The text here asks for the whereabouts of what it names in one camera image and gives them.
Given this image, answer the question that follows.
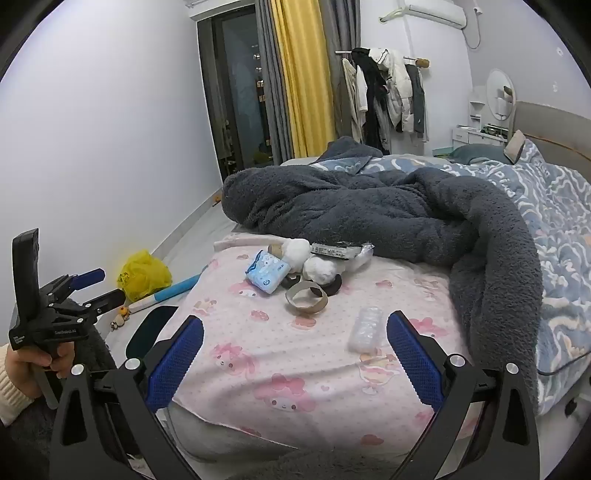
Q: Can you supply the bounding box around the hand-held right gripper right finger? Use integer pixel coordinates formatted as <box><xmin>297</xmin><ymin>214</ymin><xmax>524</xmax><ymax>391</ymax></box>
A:
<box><xmin>385</xmin><ymin>310</ymin><xmax>541</xmax><ymax>480</ymax></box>

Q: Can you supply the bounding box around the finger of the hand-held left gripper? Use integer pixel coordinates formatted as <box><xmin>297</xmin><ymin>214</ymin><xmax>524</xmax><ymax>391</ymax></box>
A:
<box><xmin>69</xmin><ymin>289</ymin><xmax>126</xmax><ymax>326</ymax></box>
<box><xmin>48</xmin><ymin>268</ymin><xmax>106</xmax><ymax>301</ymax></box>

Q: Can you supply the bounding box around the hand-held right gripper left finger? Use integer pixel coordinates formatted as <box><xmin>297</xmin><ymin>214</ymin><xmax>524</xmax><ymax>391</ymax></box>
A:
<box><xmin>48</xmin><ymin>316</ymin><xmax>206</xmax><ymax>480</ymax></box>

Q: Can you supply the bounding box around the dark teal trash bin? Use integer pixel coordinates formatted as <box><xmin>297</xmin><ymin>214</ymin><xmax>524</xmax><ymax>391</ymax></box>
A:
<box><xmin>127</xmin><ymin>305</ymin><xmax>178</xmax><ymax>370</ymax></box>

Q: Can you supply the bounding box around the clear bubble wrap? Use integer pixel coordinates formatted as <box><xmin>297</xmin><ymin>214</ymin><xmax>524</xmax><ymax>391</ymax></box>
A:
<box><xmin>348</xmin><ymin>305</ymin><xmax>385</xmax><ymax>354</ymax></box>

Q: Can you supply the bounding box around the cardboard tape ring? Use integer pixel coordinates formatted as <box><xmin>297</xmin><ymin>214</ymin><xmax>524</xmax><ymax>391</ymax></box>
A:
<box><xmin>285</xmin><ymin>281</ymin><xmax>329</xmax><ymax>316</ymax></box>

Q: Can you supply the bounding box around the black tissue pack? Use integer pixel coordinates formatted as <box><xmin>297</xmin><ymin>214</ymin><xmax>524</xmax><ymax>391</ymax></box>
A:
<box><xmin>310</xmin><ymin>241</ymin><xmax>372</xmax><ymax>273</ymax></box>

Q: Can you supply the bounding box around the person's left hand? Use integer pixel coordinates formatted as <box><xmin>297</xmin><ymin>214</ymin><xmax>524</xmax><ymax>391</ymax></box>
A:
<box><xmin>6</xmin><ymin>344</ymin><xmax>78</xmax><ymax>400</ymax></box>

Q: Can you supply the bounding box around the yellow plastic bag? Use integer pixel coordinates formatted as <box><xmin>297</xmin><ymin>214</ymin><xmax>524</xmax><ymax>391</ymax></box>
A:
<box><xmin>116</xmin><ymin>250</ymin><xmax>174</xmax><ymax>303</ymax></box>

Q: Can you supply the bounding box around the person's dark fleece clothing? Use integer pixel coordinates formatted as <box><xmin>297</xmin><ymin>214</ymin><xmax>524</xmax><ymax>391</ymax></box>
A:
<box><xmin>0</xmin><ymin>318</ymin><xmax>416</xmax><ymax>480</ymax></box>

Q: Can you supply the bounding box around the blue plush toy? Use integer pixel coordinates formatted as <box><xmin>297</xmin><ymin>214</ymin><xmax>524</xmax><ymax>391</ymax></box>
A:
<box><xmin>127</xmin><ymin>273</ymin><xmax>204</xmax><ymax>315</ymax></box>

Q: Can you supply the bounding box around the pink printed bedsheet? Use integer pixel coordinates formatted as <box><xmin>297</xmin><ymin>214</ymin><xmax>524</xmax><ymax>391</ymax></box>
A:
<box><xmin>173</xmin><ymin>233</ymin><xmax>476</xmax><ymax>462</ymax></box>

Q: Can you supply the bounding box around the white crumpled paper ball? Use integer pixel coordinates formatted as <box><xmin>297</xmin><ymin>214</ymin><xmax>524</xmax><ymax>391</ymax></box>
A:
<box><xmin>281</xmin><ymin>239</ymin><xmax>311</xmax><ymax>271</ymax></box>
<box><xmin>302</xmin><ymin>256</ymin><xmax>338</xmax><ymax>284</ymax></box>

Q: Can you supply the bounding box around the blue tissue packet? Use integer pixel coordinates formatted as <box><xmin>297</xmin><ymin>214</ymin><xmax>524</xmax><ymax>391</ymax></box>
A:
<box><xmin>245</xmin><ymin>249</ymin><xmax>291</xmax><ymax>295</ymax></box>

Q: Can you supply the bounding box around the white mattress pad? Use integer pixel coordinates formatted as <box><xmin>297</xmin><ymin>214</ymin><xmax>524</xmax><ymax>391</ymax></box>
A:
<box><xmin>215</xmin><ymin>233</ymin><xmax>289</xmax><ymax>254</ymax></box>

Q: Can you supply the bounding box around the grey fleece blanket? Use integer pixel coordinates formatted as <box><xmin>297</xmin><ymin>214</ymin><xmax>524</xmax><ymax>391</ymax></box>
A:
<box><xmin>222</xmin><ymin>136</ymin><xmax>546</xmax><ymax>416</ymax></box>

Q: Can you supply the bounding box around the blue patterned duvet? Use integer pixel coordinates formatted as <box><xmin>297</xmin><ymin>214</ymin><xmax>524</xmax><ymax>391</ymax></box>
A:
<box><xmin>309</xmin><ymin>138</ymin><xmax>591</xmax><ymax>416</ymax></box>

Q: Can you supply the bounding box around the teal pillow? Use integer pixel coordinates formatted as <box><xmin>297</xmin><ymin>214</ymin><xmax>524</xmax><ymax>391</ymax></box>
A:
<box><xmin>450</xmin><ymin>144</ymin><xmax>511</xmax><ymax>165</ymax></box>

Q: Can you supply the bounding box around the white dressing table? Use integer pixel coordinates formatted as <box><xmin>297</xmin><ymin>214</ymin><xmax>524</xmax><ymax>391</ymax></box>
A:
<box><xmin>451</xmin><ymin>85</ymin><xmax>511</xmax><ymax>148</ymax></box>

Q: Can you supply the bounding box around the brown cushion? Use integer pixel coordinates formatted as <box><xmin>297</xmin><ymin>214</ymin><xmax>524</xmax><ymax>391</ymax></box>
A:
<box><xmin>504</xmin><ymin>130</ymin><xmax>527</xmax><ymax>163</ymax></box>

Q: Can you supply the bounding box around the glass balcony door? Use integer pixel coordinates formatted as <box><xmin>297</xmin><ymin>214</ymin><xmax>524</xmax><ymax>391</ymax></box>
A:
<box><xmin>198</xmin><ymin>4</ymin><xmax>273</xmax><ymax>183</ymax></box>

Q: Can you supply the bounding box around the grey curtain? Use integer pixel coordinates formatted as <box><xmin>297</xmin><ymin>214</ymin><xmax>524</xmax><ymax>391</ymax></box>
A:
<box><xmin>256</xmin><ymin>0</ymin><xmax>296</xmax><ymax>164</ymax></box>
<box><xmin>321</xmin><ymin>0</ymin><xmax>363</xmax><ymax>153</ymax></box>

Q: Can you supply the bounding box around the dark grey garment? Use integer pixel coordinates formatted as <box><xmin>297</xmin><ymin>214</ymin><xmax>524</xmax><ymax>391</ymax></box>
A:
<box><xmin>406</xmin><ymin>62</ymin><xmax>428</xmax><ymax>141</ymax></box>

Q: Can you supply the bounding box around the cream coat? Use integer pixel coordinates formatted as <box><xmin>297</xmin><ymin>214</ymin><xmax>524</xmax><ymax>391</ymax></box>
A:
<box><xmin>342</xmin><ymin>58</ymin><xmax>369</xmax><ymax>144</ymax></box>

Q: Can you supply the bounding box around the black garment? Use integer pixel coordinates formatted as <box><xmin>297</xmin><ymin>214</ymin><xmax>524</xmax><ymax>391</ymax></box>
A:
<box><xmin>351</xmin><ymin>47</ymin><xmax>392</xmax><ymax>155</ymax></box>

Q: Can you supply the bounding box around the white puffer jacket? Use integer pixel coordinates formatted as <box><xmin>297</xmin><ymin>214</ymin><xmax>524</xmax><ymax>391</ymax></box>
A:
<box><xmin>369</xmin><ymin>47</ymin><xmax>415</xmax><ymax>134</ymax></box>

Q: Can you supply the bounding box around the grey headboard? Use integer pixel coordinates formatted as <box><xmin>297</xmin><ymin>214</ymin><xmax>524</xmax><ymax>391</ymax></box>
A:
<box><xmin>510</xmin><ymin>100</ymin><xmax>591</xmax><ymax>182</ymax></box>

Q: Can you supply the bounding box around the round mirror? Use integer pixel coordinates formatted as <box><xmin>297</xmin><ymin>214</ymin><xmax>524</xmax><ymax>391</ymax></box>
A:
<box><xmin>486</xmin><ymin>68</ymin><xmax>515</xmax><ymax>127</ymax></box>

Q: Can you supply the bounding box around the yellow curtain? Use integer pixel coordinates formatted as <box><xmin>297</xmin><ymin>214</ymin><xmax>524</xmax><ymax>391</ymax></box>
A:
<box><xmin>271</xmin><ymin>0</ymin><xmax>335</xmax><ymax>160</ymax></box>

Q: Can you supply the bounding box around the clothes rack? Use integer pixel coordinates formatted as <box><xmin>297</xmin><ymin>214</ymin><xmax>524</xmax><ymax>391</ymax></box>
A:
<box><xmin>336</xmin><ymin>46</ymin><xmax>432</xmax><ymax>155</ymax></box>

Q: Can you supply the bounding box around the white air conditioner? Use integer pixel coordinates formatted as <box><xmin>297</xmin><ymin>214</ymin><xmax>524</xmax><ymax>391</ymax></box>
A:
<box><xmin>404</xmin><ymin>0</ymin><xmax>467</xmax><ymax>29</ymax></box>

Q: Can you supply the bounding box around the light grey bed frame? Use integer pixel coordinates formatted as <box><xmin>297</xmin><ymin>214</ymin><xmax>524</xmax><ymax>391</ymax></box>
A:
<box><xmin>168</xmin><ymin>404</ymin><xmax>301</xmax><ymax>463</ymax></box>

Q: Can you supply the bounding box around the black cable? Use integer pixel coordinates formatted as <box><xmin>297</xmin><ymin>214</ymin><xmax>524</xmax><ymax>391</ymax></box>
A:
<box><xmin>538</xmin><ymin>348</ymin><xmax>591</xmax><ymax>377</ymax></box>

